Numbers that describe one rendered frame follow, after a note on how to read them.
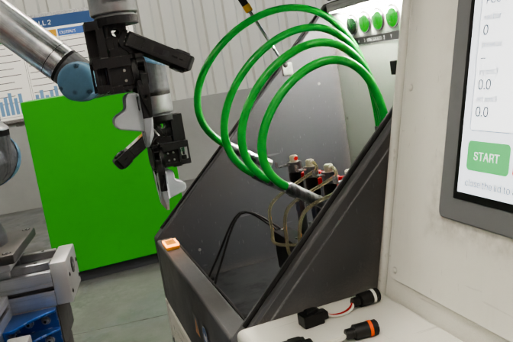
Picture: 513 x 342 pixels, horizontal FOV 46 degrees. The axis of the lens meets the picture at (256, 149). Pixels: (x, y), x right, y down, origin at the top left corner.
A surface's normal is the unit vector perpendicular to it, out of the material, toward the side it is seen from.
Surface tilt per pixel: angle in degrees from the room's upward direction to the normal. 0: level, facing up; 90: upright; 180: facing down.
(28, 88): 90
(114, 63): 90
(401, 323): 0
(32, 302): 90
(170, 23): 90
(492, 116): 76
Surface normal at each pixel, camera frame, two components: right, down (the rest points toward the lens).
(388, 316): -0.15, -0.98
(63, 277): 0.17, 0.12
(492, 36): -0.94, -0.04
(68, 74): -0.07, 0.16
